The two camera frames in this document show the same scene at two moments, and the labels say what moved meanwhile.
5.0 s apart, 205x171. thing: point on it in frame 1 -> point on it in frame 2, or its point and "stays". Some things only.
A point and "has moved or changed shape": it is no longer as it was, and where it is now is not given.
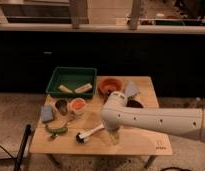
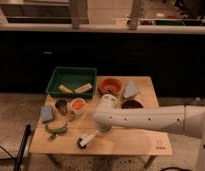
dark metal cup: (62, 106) stays
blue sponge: (47, 113) stays
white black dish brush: (80, 138) has moved or changed shape
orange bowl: (109, 85) stays
